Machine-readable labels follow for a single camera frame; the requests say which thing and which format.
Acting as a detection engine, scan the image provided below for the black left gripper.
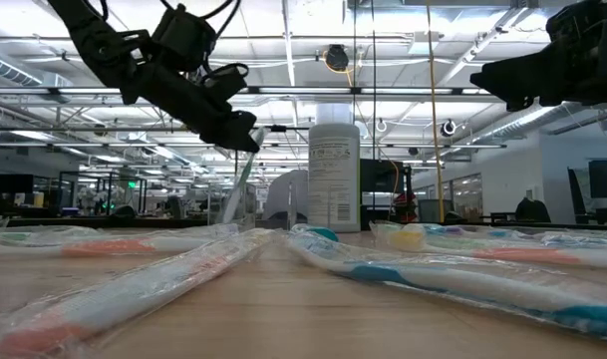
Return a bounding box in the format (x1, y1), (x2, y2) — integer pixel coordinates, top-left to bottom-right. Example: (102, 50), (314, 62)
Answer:
(133, 62), (262, 154)

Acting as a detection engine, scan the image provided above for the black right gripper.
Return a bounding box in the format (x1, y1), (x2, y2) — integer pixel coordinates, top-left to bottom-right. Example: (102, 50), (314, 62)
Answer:
(469, 29), (607, 114)

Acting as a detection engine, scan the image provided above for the orange toothbrush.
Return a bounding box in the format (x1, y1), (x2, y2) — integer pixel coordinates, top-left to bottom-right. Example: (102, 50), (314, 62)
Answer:
(0, 222), (240, 260)
(371, 221), (607, 271)
(0, 227), (280, 359)

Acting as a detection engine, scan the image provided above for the person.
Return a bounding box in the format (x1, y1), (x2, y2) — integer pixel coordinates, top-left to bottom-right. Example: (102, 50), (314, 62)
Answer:
(261, 169), (309, 224)

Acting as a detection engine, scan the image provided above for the clear acrylic organizer holder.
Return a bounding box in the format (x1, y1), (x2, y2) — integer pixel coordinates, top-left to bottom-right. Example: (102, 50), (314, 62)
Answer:
(206, 181), (304, 233)

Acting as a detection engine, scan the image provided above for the white labelled wipes canister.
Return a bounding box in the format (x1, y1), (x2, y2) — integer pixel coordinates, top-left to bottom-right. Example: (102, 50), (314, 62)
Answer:
(307, 103), (362, 233)

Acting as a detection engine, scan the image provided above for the black chair back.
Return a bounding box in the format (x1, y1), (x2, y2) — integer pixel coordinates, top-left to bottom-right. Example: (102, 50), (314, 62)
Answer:
(514, 196), (552, 223)

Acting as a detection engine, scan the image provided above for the grey bin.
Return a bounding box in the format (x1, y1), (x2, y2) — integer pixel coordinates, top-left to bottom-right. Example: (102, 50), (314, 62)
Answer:
(417, 198), (455, 223)

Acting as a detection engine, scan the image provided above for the black screen on stand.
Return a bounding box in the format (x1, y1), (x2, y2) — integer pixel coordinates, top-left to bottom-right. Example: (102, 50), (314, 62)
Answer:
(360, 158), (407, 194)

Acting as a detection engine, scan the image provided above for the red object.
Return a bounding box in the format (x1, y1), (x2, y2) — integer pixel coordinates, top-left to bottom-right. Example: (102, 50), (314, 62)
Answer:
(392, 191), (420, 223)

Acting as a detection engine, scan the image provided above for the silver ventilation duct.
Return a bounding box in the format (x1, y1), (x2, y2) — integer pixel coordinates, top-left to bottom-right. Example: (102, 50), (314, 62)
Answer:
(474, 102), (576, 146)
(0, 51), (44, 87)

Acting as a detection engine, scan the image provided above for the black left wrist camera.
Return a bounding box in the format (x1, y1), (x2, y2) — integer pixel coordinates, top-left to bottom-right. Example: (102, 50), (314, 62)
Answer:
(197, 63), (250, 104)

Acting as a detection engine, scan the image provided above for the black table edge rail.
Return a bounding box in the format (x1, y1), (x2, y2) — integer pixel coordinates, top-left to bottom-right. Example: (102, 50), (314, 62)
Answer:
(3, 214), (607, 233)

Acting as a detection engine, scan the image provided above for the black hanging cable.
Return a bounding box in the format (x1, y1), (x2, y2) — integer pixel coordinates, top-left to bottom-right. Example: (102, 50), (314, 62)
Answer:
(370, 0), (378, 210)

